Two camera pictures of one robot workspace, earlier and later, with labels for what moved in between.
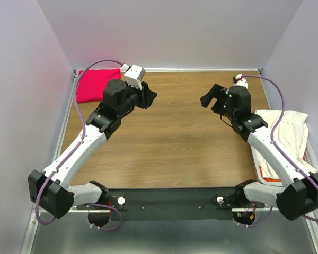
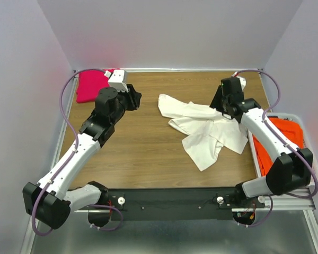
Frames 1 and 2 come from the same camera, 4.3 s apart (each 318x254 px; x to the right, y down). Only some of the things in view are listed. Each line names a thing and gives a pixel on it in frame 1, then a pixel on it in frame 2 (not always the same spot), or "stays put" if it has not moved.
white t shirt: (291, 134) → (205, 130)
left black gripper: (143, 94) → (132, 96)
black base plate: (205, 204) stays put
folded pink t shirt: (91, 83) stays put
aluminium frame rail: (34, 210) stays put
